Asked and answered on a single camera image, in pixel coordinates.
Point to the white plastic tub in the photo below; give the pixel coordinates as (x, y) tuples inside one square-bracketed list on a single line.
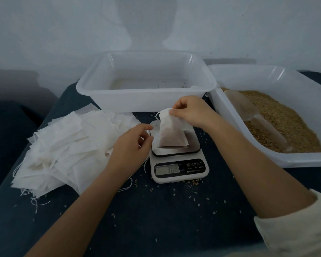
[(144, 96)]

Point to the clear plastic scoop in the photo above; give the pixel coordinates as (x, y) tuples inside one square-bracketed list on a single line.
[(246, 107)]

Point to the person's right forearm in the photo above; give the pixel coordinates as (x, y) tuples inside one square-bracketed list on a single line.
[(262, 168)]

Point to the white mesh bag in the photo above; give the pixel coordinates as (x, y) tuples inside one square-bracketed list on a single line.
[(171, 133)]

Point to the person's right hand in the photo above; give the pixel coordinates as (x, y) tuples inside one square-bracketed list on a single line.
[(195, 110)]

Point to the brown grain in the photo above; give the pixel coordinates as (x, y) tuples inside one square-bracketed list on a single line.
[(294, 123)]

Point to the person's left hand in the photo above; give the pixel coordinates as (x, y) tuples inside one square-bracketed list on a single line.
[(129, 151)]

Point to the white sleeve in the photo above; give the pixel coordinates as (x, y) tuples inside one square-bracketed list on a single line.
[(299, 227)]

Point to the person's left forearm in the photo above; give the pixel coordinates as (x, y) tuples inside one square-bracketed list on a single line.
[(75, 222)]

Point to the pile of white bags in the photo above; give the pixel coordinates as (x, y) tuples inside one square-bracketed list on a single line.
[(69, 152)]

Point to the dark blue tablecloth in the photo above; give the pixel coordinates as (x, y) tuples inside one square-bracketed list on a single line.
[(5, 141), (192, 222)]

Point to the white tray of grain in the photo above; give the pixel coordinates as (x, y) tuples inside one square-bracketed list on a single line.
[(310, 158)]

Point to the white digital kitchen scale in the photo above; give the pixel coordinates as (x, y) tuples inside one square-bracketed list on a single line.
[(176, 171)]

